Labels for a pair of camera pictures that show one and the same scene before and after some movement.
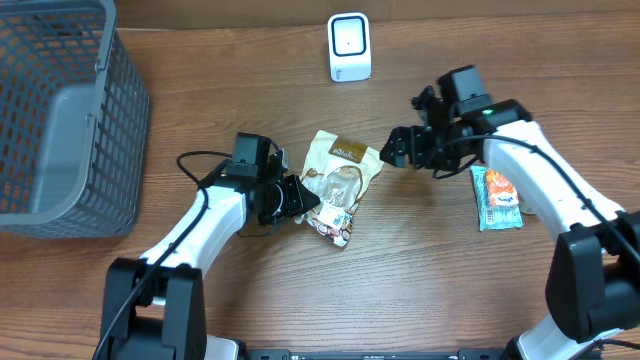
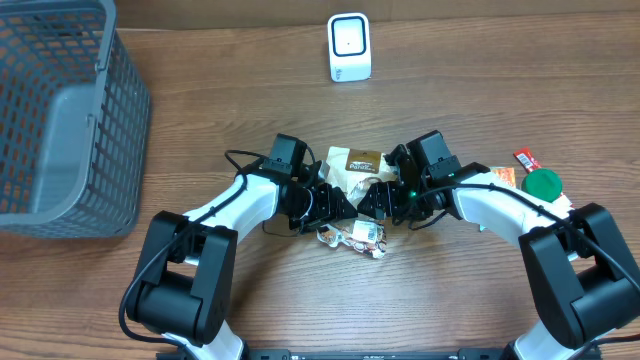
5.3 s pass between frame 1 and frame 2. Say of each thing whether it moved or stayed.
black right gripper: moved
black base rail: stayed
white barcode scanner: stayed
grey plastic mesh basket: stayed
